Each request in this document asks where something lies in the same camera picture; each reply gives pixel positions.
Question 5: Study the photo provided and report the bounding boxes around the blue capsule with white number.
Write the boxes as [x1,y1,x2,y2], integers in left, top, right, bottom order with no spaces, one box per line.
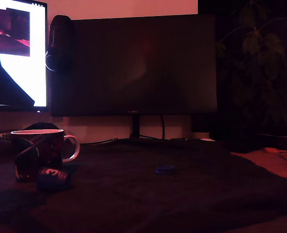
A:
[36,166,73,191]

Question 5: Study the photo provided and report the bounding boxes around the small plain blue coffee capsule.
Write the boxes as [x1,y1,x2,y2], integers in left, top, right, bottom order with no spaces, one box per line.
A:
[155,164,175,175]

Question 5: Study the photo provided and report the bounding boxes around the lit computer monitor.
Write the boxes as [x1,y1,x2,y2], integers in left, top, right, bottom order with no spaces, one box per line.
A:
[0,0,48,113]

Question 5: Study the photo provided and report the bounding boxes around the dark rounded object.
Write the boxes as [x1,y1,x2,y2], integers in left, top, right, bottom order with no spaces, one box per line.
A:
[22,122,61,132]

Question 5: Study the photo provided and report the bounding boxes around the black headphones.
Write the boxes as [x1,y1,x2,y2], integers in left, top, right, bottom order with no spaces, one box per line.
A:
[45,14,74,75]

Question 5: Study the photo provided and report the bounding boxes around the dark computer monitor with stand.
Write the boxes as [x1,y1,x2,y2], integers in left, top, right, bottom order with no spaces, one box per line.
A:
[50,14,218,140]

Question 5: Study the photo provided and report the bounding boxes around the dark table cloth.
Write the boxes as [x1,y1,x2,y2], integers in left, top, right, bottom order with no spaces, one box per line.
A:
[0,138,287,233]

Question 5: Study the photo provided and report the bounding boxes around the leafy houseplant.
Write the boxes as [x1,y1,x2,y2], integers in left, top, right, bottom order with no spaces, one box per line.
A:
[216,0,287,138]

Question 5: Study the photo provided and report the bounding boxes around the dark patterned mug, white handle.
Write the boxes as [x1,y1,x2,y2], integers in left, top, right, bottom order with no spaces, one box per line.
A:
[10,129,80,183]

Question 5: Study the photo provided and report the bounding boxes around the dark cable with connector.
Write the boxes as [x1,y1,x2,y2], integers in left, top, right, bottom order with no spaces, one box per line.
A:
[80,137,119,146]

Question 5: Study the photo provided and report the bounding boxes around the black monitor cable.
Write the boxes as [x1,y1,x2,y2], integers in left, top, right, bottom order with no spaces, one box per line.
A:
[160,115,166,140]

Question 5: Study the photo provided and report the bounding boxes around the red-handled tool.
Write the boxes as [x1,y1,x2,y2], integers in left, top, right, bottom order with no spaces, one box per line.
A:
[264,147,287,154]

